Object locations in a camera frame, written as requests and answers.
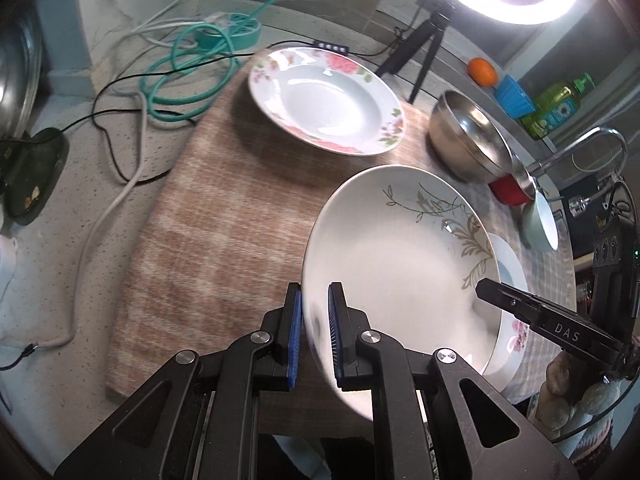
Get beige plaid cloth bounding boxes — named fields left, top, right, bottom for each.
left=105, top=52, right=573, bottom=403

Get chrome gooseneck faucet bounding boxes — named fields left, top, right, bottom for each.
left=530, top=126, right=630, bottom=216

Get black thin cable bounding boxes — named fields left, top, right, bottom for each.
left=92, top=40, right=391, bottom=181

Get steel pot lid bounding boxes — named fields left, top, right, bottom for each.
left=0, top=5, right=43, bottom=141

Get pale green cup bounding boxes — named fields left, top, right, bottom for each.
left=520, top=187, right=560, bottom=252

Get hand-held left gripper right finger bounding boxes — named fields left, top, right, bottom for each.
left=326, top=282, right=586, bottom=480

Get person's right hand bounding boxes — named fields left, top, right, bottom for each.
left=537, top=350, right=626, bottom=441

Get orange fruit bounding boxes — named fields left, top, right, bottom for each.
left=467, top=57, right=499, bottom=87

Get black tripod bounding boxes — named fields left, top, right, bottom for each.
left=375, top=0, right=458, bottom=106

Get white plate grey leaf print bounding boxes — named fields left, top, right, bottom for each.
left=301, top=165, right=506, bottom=421

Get green soap bottle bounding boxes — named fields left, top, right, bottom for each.
left=520, top=72, right=596, bottom=141

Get white cable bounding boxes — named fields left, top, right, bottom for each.
left=27, top=0, right=226, bottom=353

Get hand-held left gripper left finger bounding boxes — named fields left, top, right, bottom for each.
left=52, top=282, right=303, bottom=480

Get dark green dish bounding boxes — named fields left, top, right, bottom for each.
left=0, top=127, right=71, bottom=223

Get blue ribbed cup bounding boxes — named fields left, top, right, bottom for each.
left=494, top=75, right=537, bottom=120

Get white plate large pink flowers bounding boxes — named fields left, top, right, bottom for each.
left=247, top=46, right=406, bottom=157

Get white plate small pink flowers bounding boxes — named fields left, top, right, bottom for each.
left=482, top=232, right=530, bottom=401

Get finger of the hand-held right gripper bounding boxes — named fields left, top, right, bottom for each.
left=475, top=277, right=628, bottom=376

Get stainless steel bowl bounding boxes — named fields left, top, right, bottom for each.
left=427, top=90, right=536, bottom=196

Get teal power strip with cable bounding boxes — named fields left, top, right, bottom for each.
left=145, top=0, right=306, bottom=123

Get red bowl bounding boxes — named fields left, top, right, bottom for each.
left=487, top=172, right=533, bottom=207

